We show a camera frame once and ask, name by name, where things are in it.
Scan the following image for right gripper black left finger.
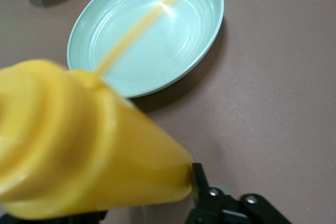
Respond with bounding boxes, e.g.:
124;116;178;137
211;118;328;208
0;209;108;224

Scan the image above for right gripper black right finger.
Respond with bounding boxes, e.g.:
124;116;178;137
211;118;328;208
185;163;292;224

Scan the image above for yellow mustard squeeze bottle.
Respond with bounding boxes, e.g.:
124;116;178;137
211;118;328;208
0;0;224;221

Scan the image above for mint green plate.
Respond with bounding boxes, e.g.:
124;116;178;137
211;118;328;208
66;0;225;99

